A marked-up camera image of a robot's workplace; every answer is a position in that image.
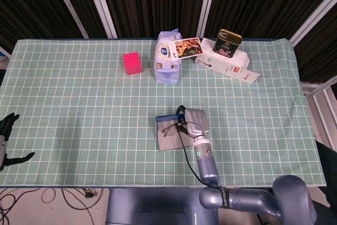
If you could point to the black fabric object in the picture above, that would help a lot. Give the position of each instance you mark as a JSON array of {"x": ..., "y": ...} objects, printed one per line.
[{"x": 327, "y": 169}]

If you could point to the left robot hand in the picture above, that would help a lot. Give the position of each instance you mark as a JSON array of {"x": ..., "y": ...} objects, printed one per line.
[{"x": 2, "y": 146}]

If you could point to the white side frame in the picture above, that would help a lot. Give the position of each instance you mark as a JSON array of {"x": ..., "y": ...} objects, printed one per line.
[{"x": 319, "y": 98}]

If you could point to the pink cube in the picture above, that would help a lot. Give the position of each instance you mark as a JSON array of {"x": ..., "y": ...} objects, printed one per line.
[{"x": 133, "y": 63}]

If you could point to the grey-blue robot torso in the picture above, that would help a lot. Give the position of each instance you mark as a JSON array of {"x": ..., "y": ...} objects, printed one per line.
[{"x": 158, "y": 206}]

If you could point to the white lamp box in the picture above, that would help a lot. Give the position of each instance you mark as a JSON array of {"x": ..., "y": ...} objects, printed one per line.
[{"x": 226, "y": 64}]

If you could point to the light blue tissue pack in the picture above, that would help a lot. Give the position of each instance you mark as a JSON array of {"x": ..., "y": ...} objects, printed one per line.
[{"x": 167, "y": 73}]

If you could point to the blue grey box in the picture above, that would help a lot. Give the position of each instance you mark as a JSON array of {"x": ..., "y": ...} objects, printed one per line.
[{"x": 171, "y": 142}]

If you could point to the dark luncheon meat can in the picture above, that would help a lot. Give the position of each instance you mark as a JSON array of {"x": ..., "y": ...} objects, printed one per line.
[{"x": 226, "y": 46}]

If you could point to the green checked tablecloth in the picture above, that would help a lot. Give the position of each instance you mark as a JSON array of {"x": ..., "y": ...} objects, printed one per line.
[{"x": 79, "y": 103}]

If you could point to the snack card packet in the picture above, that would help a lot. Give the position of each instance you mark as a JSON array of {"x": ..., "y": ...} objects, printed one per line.
[{"x": 187, "y": 47}]

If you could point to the white frame post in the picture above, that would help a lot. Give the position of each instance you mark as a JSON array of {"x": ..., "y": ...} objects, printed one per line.
[
  {"x": 208, "y": 3},
  {"x": 69, "y": 6},
  {"x": 313, "y": 17},
  {"x": 101, "y": 6}
]

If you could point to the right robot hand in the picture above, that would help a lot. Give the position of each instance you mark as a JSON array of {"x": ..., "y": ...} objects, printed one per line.
[{"x": 196, "y": 122}]

